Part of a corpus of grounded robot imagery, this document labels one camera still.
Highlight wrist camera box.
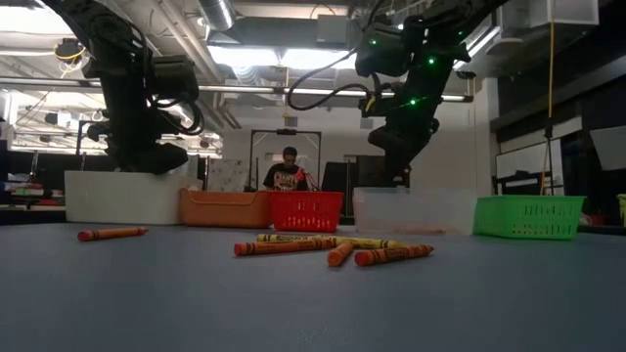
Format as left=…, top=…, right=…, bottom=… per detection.
left=150, top=54, right=201, bottom=103
left=354, top=22, right=413, bottom=78

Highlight red plastic basket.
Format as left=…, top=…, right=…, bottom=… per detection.
left=267, top=190, right=345, bottom=234

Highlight orange crayon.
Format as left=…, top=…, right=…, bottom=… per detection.
left=233, top=237, right=344, bottom=258
left=327, top=241, right=355, bottom=268

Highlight white plastic bin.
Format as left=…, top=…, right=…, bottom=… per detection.
left=64, top=169, right=204, bottom=226

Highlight yellow hanging cable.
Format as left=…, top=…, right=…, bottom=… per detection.
left=547, top=22, right=557, bottom=131

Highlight black frame stand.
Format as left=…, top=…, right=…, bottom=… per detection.
left=248, top=128, right=323, bottom=193

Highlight clear plastic bin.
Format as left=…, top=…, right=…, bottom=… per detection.
left=351, top=186, right=479, bottom=238

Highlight grey ceiling air unit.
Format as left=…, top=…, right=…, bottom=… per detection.
left=315, top=14, right=354, bottom=49

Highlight red-orange crayon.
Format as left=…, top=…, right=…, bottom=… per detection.
left=76, top=226, right=150, bottom=243
left=353, top=243, right=436, bottom=268

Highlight orange plastic bin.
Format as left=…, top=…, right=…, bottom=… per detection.
left=176, top=188, right=271, bottom=230

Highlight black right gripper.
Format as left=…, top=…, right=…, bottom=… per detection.
left=360, top=76, right=442, bottom=190

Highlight person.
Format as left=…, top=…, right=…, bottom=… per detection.
left=262, top=146, right=310, bottom=193

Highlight black monitor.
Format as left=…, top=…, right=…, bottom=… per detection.
left=321, top=154, right=413, bottom=193

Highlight red desk lamp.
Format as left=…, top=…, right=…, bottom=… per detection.
left=291, top=166, right=320, bottom=193

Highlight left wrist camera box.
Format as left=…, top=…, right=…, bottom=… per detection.
left=150, top=54, right=201, bottom=103

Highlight long ceiling light tube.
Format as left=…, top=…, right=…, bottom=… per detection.
left=173, top=83, right=474, bottom=103

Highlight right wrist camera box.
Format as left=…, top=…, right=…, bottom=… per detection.
left=354, top=22, right=413, bottom=78

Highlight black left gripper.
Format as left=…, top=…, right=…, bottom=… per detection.
left=87, top=82, right=190, bottom=176

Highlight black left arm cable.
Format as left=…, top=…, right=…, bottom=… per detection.
left=146, top=92, right=206, bottom=138

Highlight black tripod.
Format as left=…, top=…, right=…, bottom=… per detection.
left=537, top=121, right=559, bottom=198

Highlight silver ventilation duct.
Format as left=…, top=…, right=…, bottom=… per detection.
left=198, top=0, right=237, bottom=32

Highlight whiteboard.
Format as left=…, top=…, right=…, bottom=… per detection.
left=495, top=138, right=564, bottom=197

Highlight dark computer monitor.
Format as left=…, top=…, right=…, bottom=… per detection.
left=32, top=151, right=118, bottom=173

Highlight green plastic basket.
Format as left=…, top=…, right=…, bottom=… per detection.
left=472, top=195, right=587, bottom=242

